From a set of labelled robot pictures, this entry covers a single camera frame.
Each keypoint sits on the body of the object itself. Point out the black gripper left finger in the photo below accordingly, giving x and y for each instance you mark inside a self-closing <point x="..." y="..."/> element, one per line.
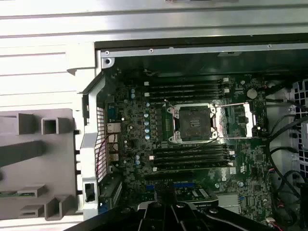
<point x="149" y="216"/>

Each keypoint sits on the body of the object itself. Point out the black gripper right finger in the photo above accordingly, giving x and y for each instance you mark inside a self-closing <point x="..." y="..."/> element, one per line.
<point x="185" y="216"/>

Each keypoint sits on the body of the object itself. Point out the metal socket cover frame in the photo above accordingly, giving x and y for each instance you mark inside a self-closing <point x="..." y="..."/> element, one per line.
<point x="249" y="120"/>

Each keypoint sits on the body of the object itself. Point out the CPU socket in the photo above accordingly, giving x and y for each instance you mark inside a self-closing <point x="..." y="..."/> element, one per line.
<point x="192" y="120"/>

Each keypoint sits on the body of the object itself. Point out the black expansion slot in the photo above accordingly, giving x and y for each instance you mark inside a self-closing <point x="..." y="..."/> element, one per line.
<point x="168" y="176"/>

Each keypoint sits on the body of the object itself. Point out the silver port block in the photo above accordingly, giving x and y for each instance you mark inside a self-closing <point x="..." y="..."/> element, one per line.
<point x="113" y="157"/>
<point x="113" y="148"/>
<point x="113" y="128"/>

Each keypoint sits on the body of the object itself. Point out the blue-topped capacitor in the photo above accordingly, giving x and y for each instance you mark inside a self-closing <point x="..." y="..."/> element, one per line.
<point x="133" y="96"/>
<point x="147" y="131"/>
<point x="146" y="123"/>
<point x="147" y="137"/>
<point x="132" y="91"/>
<point x="146" y="115"/>

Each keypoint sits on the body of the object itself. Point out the green motherboard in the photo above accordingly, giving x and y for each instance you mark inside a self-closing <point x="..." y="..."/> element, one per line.
<point x="240" y="154"/>

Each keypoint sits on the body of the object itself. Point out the black PC case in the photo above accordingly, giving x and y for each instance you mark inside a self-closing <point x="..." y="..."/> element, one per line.
<point x="90" y="144"/>

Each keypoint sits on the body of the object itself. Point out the blue port connector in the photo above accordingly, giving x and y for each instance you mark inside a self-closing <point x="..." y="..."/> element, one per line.
<point x="111" y="111"/>

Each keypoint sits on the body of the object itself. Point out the grey parts rack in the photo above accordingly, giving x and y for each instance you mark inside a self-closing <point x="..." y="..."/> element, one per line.
<point x="29" y="154"/>

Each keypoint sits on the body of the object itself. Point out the silver coin battery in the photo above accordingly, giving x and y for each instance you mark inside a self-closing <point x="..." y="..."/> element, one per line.
<point x="252" y="93"/>

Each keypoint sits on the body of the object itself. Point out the silver drive cage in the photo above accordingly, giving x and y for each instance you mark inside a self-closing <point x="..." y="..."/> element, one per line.
<point x="300" y="93"/>

